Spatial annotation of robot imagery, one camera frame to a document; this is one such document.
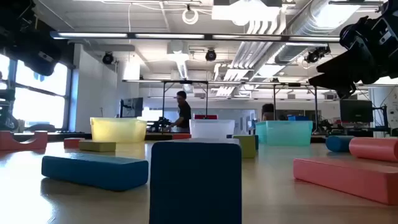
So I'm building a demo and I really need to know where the person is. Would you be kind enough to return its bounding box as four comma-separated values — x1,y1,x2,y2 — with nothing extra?
261,103,276,121
169,90,193,133

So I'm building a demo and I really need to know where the bright window pane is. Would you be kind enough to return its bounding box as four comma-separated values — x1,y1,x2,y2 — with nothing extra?
14,54,72,130
0,54,10,91

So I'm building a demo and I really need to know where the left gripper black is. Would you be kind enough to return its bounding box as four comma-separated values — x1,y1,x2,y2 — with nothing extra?
0,20,62,77

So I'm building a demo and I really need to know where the long ceiling light bar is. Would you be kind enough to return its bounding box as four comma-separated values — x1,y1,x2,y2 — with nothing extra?
49,30,341,44

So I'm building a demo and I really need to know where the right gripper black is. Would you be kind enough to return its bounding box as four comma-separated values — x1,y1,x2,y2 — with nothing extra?
308,15,398,99

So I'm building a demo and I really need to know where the red cylinder block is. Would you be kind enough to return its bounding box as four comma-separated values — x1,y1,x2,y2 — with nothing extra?
348,136,398,163

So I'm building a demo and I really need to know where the clear plastic bin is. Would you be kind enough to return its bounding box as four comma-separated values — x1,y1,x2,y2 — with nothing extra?
188,119,236,139

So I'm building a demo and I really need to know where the black computer monitor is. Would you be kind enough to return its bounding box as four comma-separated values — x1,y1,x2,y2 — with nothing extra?
119,97,144,118
339,99,374,124

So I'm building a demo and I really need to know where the green rectangular block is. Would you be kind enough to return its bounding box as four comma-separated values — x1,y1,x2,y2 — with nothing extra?
233,134,257,159
78,139,117,153

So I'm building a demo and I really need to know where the black equipment stand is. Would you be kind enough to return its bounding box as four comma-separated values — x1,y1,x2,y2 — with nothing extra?
0,88,19,131

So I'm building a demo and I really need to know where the black aluminium table frame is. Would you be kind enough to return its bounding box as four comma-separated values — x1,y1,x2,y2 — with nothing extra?
12,131,327,144

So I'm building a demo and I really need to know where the black metal station frame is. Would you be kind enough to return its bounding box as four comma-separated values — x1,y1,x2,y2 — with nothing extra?
272,82,318,131
161,80,209,126

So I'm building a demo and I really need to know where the white cable coil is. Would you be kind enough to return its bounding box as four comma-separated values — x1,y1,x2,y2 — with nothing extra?
182,7,200,26

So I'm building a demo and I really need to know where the yellow plastic bin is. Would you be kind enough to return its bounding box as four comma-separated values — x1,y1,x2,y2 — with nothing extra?
90,117,147,144

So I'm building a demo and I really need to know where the teal plastic bin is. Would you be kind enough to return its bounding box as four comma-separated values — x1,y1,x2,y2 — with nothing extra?
255,120,313,147

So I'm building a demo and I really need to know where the red arch block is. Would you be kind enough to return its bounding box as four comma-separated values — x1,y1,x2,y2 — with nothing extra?
0,130,49,152

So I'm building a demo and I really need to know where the blue cylinder block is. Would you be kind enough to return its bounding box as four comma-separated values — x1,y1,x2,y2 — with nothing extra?
325,135,355,153

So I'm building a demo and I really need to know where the silver ventilation duct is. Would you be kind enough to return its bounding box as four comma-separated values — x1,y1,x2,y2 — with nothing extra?
273,0,361,65

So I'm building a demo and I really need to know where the red rectangular block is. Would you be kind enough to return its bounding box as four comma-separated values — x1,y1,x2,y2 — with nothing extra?
63,138,85,149
293,156,398,206

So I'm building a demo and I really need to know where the black ceiling camera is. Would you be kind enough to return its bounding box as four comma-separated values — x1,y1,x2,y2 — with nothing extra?
205,48,218,62
101,51,114,65
303,45,331,65

